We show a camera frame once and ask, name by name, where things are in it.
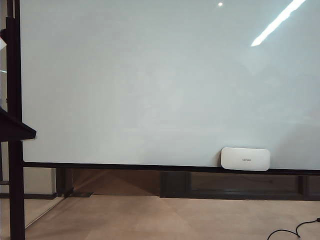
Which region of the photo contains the white whiteboard panel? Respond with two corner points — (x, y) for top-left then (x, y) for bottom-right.
(19, 0), (320, 171)

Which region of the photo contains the white rectangular whiteboard eraser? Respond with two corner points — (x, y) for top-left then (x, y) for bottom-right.
(220, 146), (271, 173)

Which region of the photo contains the large white whiteboard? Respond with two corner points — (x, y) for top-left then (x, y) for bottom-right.
(6, 0), (320, 240)

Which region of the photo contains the black floor cable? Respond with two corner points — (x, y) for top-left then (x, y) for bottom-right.
(266, 217), (320, 240)

